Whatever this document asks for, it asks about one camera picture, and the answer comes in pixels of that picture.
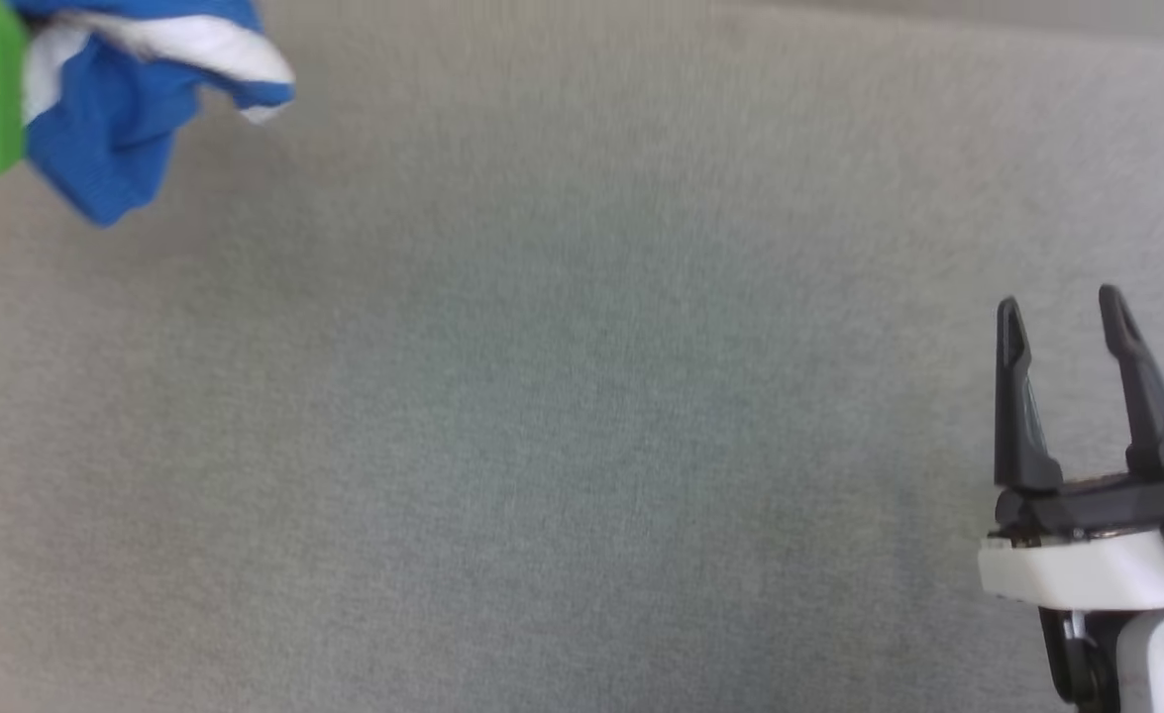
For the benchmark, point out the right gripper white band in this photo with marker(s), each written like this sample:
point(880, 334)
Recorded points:
point(1097, 564)

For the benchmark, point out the blue white sports shorts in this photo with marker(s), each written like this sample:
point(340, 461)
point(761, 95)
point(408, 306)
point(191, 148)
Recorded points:
point(111, 129)

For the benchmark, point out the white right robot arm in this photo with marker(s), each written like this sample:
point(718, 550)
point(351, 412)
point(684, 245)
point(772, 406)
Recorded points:
point(1151, 663)

